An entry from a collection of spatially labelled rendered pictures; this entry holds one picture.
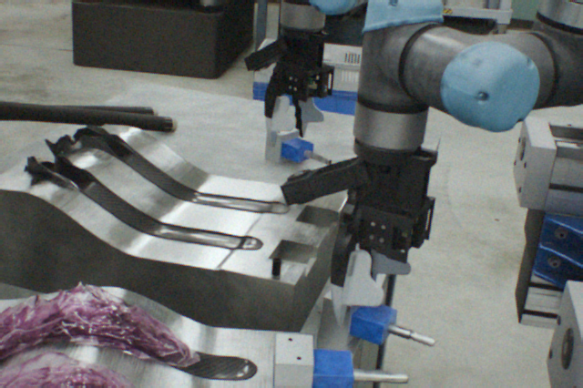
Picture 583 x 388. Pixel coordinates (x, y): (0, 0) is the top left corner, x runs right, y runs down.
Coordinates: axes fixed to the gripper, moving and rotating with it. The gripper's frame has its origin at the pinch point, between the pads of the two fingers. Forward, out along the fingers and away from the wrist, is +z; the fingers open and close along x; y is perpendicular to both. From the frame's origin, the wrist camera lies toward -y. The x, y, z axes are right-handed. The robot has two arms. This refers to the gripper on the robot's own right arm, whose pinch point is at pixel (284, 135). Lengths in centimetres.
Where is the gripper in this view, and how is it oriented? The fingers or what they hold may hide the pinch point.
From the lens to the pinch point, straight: 141.8
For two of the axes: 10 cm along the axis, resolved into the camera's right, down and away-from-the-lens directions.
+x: 6.6, -2.6, 7.0
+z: -0.7, 9.1, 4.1
